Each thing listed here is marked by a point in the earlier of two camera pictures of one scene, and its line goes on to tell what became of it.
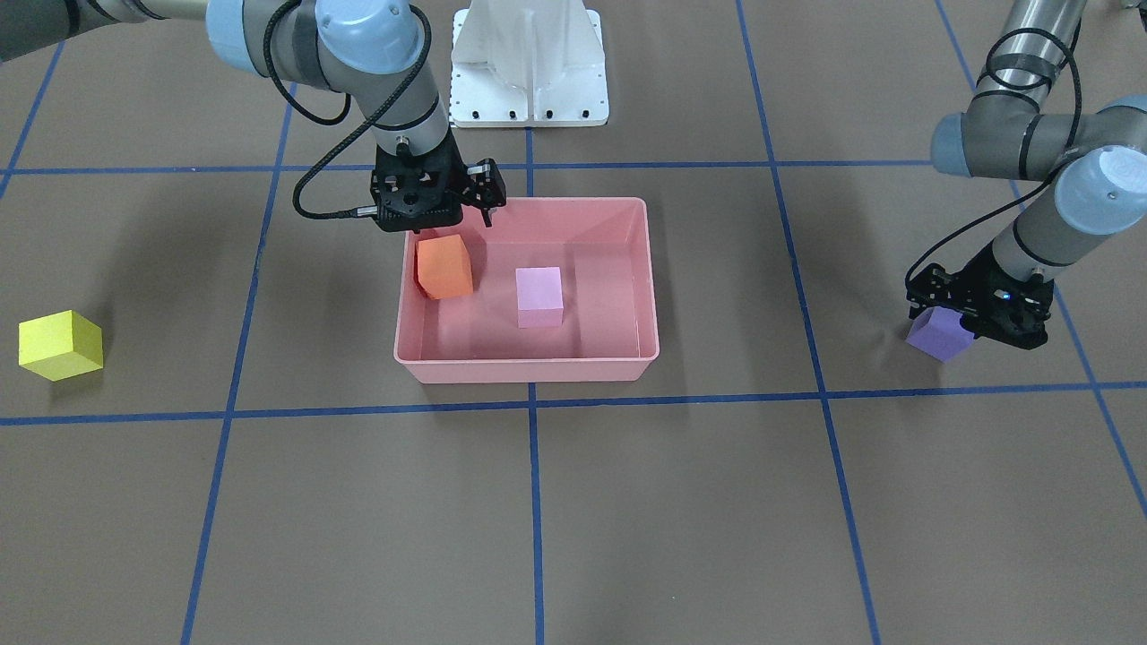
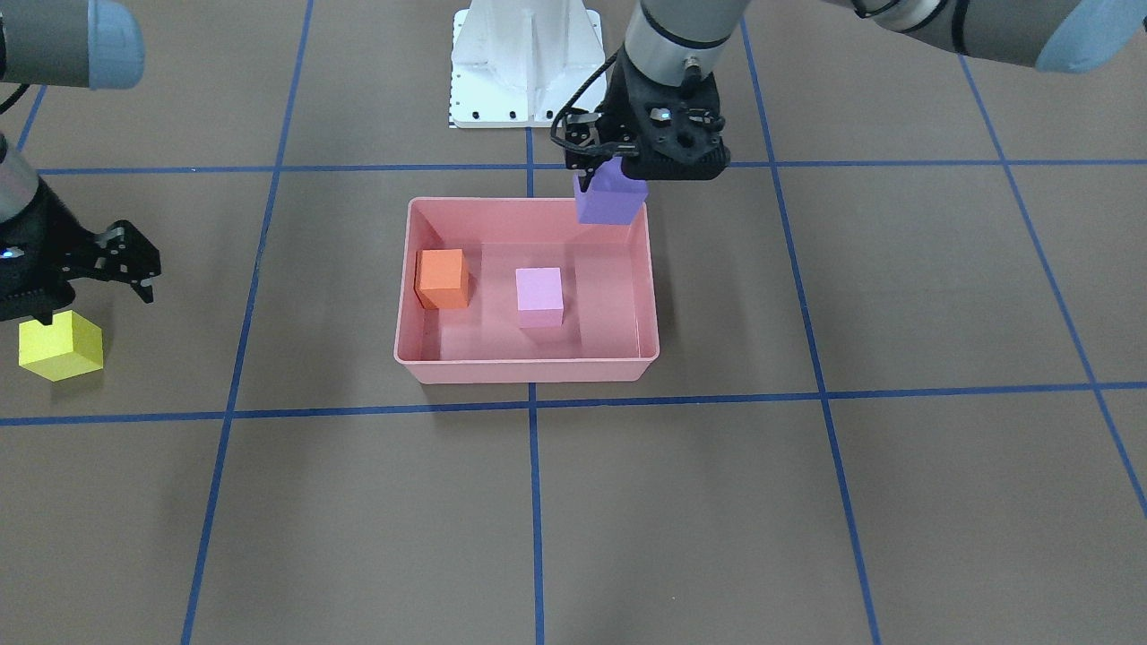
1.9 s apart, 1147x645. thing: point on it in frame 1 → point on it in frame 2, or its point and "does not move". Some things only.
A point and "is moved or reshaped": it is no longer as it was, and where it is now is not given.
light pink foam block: (539, 296) does not move
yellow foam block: (61, 346) does not move
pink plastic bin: (609, 328) does not move
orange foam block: (444, 267) is moved or reshaped
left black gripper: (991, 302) → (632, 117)
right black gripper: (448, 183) → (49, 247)
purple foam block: (938, 332) → (611, 197)
